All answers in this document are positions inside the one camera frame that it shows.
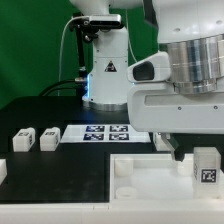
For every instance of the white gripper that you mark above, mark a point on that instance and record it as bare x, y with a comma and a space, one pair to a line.
154, 107

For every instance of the white left obstacle block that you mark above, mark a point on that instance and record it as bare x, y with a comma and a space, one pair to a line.
3, 170

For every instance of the black camera on stand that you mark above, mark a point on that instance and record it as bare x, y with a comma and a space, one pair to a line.
101, 31

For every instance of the white sheet with AprilTags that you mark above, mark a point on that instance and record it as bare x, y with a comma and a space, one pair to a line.
103, 133

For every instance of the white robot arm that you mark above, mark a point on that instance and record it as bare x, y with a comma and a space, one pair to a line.
179, 89

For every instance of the white square tabletop part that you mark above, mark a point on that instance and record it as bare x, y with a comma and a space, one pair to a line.
157, 177

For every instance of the white front obstacle rail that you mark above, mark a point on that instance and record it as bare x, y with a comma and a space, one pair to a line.
126, 212

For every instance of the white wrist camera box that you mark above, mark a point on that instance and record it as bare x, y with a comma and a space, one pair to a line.
155, 68

